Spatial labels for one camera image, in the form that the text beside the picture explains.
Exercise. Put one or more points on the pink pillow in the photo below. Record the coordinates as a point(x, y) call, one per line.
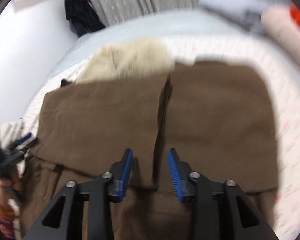
point(280, 26)

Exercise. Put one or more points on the cherry print white bed sheet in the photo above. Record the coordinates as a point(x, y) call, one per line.
point(145, 56)

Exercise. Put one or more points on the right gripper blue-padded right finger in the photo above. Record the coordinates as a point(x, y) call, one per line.
point(218, 210)

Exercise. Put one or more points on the brown coat with fur collar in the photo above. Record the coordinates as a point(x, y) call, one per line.
point(218, 117)

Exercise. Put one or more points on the person's left hand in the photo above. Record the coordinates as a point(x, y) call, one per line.
point(13, 181)

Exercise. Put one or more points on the dark hanging clothes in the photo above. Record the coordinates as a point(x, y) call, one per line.
point(82, 16)

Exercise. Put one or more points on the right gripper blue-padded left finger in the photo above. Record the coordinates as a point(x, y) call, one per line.
point(63, 217)

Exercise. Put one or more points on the orange pumpkin plush cushion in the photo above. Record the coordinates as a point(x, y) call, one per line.
point(295, 14)

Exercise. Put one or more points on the folded lavender grey blanket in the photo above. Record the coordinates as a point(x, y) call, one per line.
point(245, 13)

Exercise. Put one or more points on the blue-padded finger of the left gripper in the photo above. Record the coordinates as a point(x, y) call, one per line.
point(26, 145)
point(21, 140)

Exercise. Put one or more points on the cream white folded garment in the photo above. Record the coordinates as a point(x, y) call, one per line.
point(11, 131)

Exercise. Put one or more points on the light grey bed cover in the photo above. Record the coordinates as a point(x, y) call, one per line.
point(189, 35)

